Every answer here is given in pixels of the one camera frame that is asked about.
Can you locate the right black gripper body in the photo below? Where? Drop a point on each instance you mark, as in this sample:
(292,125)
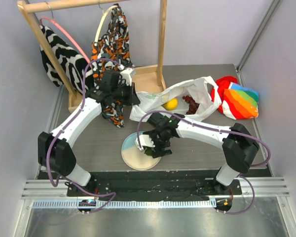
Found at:
(157,142)

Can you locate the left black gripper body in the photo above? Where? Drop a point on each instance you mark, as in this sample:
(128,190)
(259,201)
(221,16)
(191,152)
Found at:
(126,94)

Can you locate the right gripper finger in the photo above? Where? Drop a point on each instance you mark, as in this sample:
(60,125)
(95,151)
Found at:
(165,152)
(156,152)

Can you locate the green fake fruit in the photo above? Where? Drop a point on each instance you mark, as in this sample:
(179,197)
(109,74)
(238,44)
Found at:
(149,151)

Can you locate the white plastic bag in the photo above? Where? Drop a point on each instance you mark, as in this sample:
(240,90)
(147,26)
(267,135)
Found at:
(195,88)

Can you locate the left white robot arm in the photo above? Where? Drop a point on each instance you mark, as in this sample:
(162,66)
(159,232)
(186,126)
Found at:
(55,148)

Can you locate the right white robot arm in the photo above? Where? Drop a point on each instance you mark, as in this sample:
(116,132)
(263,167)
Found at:
(238,145)

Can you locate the yellow fake lemon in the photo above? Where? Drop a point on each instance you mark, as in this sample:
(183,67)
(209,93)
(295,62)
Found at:
(171,105)

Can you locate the dark red fake grapes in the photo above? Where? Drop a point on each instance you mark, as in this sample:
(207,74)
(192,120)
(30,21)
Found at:
(193,106)

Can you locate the blue cream ceramic plate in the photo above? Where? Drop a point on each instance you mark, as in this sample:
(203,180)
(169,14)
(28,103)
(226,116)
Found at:
(134,158)

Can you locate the wooden clothes rack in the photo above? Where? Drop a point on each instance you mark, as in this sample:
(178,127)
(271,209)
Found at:
(147,78)

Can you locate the orange grey camouflage cloth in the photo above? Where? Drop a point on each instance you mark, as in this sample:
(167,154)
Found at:
(112,46)

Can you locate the black white zebra cloth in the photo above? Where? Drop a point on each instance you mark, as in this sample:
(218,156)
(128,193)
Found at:
(70,60)

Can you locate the cream clothes hanger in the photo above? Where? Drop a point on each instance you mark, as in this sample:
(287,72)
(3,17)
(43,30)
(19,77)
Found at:
(105,14)

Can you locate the red white cloth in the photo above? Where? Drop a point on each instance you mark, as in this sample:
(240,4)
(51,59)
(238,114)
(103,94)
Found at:
(223,83)

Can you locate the rainbow striped cloth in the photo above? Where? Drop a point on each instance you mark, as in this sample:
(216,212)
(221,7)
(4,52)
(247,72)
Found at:
(240,102)

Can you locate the pink clothes hanger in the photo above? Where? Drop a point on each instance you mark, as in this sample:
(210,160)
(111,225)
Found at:
(70,38)

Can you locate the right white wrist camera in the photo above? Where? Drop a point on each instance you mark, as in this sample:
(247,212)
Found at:
(144,141)

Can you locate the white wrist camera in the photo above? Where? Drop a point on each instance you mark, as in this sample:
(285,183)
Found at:
(144,141)
(126,76)

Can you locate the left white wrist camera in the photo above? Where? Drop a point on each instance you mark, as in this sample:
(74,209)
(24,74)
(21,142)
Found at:
(126,76)

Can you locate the white slotted cable duct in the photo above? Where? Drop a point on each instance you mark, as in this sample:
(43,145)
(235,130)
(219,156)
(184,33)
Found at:
(89,203)

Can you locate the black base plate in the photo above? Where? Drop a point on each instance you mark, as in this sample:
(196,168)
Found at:
(163,174)

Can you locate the aluminium rail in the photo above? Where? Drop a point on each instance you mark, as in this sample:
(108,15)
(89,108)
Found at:
(189,188)

